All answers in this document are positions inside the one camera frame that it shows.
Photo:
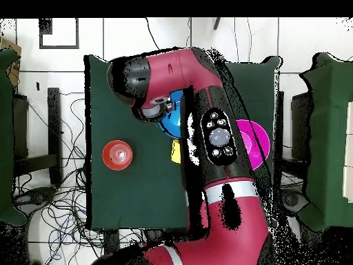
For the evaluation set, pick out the dark green table cloth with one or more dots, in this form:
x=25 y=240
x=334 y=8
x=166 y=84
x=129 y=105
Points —
x=124 y=193

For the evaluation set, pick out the large pink plastic bowl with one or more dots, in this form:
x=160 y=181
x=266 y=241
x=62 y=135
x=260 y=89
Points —
x=262 y=140

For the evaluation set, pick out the black square floor frame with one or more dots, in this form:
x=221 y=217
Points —
x=59 y=47

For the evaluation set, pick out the green-clothed side table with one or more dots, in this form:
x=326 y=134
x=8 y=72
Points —
x=5 y=138
x=331 y=138

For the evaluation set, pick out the black metal stand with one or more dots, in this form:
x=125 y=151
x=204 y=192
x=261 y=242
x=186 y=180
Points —
x=280 y=124
x=53 y=124

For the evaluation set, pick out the black box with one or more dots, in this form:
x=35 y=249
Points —
x=300 y=124

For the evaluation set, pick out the black pedestal leg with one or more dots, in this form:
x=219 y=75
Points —
x=38 y=197
x=293 y=200

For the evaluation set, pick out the blue plastic bowl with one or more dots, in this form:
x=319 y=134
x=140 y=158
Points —
x=173 y=127

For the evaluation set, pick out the cardboard box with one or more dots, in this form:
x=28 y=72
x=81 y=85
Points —
x=15 y=74

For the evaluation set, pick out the yellow plastic cup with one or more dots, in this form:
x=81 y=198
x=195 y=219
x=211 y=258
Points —
x=176 y=151

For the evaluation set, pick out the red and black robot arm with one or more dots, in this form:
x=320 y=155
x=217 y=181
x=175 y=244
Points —
x=182 y=71

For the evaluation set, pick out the short black rod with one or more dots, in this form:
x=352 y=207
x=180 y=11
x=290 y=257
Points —
x=217 y=23

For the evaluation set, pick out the orange plastic bowl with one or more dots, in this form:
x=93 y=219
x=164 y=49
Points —
x=110 y=154

